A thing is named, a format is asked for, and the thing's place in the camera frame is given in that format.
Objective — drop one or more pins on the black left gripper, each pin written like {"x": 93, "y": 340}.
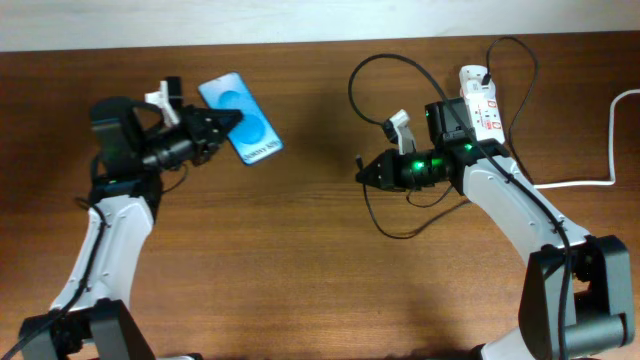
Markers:
{"x": 196, "y": 122}

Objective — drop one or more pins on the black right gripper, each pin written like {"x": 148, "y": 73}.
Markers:
{"x": 391, "y": 178}

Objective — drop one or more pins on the white power extension strip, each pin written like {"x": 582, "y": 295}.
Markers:
{"x": 485, "y": 119}

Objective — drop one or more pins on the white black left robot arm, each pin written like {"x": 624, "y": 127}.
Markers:
{"x": 122, "y": 205}

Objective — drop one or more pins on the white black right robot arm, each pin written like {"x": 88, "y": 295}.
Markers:
{"x": 577, "y": 298}

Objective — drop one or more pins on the white USB charger adapter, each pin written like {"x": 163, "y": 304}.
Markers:
{"x": 471, "y": 81}

